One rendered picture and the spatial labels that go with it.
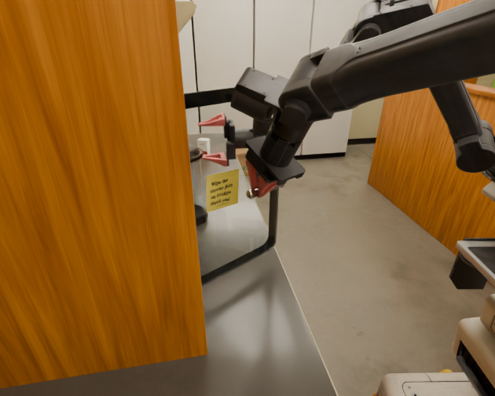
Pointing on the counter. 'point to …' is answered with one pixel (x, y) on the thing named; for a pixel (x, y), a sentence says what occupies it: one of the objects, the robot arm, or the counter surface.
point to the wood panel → (86, 191)
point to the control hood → (185, 12)
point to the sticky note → (222, 190)
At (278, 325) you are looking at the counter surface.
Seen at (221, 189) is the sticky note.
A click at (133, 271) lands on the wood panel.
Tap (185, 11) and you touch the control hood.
